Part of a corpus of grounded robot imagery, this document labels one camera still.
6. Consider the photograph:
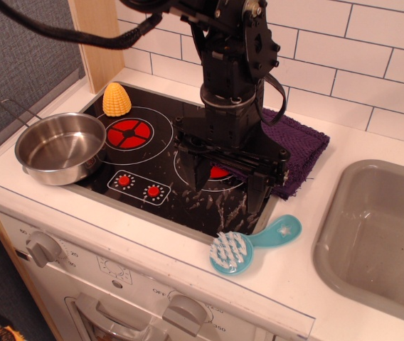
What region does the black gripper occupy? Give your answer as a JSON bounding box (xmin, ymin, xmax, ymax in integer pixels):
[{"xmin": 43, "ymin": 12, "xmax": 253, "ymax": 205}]
[{"xmin": 173, "ymin": 101, "xmax": 290, "ymax": 213}]

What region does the stainless steel pot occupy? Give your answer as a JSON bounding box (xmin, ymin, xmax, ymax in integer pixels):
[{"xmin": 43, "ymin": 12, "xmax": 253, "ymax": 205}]
[{"xmin": 15, "ymin": 112, "xmax": 107, "ymax": 185}]

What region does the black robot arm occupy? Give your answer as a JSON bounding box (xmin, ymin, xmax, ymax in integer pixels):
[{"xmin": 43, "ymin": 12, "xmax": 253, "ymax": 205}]
[{"xmin": 127, "ymin": 1, "xmax": 289, "ymax": 213}]

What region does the purple cloth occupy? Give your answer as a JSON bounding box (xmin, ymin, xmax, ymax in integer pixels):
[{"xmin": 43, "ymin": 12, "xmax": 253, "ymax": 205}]
[{"xmin": 244, "ymin": 115, "xmax": 330, "ymax": 200}]

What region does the teal scrub brush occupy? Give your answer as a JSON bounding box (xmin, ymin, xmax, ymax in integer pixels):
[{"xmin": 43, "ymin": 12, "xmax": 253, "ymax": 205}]
[{"xmin": 209, "ymin": 215, "xmax": 302, "ymax": 276}]

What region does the black toy stovetop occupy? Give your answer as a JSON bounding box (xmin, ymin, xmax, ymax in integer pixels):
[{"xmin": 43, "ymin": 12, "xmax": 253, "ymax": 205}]
[{"xmin": 75, "ymin": 85, "xmax": 278, "ymax": 244}]

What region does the yellow toy corn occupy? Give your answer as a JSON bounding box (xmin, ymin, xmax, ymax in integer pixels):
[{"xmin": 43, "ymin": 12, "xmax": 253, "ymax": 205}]
[{"xmin": 102, "ymin": 82, "xmax": 132, "ymax": 117}]

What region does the grey oven knob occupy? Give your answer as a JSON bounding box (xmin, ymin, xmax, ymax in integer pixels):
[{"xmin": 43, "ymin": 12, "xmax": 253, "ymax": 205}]
[{"xmin": 162, "ymin": 295, "xmax": 208, "ymax": 337}]

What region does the grey sink basin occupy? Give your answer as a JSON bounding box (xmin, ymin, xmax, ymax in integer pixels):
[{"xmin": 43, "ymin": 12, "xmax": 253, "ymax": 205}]
[{"xmin": 314, "ymin": 160, "xmax": 404, "ymax": 320}]

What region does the grey timer knob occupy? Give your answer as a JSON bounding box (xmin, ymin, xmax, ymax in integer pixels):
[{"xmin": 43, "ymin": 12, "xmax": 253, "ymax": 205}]
[{"xmin": 26, "ymin": 231, "xmax": 62, "ymax": 268}]

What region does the wooden post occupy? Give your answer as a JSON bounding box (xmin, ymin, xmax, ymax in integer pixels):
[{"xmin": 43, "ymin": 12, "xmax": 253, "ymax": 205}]
[{"xmin": 68, "ymin": 0, "xmax": 124, "ymax": 94}]

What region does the black sleeved cable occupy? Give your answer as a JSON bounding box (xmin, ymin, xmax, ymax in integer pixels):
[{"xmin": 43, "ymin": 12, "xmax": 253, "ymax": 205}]
[{"xmin": 0, "ymin": 0, "xmax": 164, "ymax": 50}]

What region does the grey oven door handle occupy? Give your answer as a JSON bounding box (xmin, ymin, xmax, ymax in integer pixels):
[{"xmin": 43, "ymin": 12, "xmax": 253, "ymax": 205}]
[{"xmin": 73, "ymin": 293, "xmax": 171, "ymax": 340}]

